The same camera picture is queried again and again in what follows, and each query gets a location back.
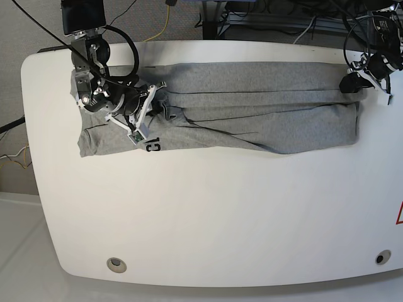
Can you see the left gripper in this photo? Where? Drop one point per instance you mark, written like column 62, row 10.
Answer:
column 371, row 72

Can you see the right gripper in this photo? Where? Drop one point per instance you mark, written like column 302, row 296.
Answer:
column 132, row 110

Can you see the grey T-shirt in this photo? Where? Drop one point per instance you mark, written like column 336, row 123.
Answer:
column 277, row 107

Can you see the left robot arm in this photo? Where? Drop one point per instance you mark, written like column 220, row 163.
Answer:
column 376, row 26

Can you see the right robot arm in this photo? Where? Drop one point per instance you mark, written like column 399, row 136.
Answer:
column 95, row 89

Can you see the black table leg base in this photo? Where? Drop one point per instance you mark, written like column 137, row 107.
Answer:
column 210, row 30

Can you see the left table grommet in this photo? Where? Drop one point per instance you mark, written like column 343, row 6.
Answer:
column 116, row 265

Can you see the table grommet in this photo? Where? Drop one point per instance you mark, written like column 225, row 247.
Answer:
column 116, row 265
column 383, row 257

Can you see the right table grommet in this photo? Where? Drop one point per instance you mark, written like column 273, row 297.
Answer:
column 383, row 257

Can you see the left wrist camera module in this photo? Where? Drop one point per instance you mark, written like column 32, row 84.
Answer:
column 139, row 134

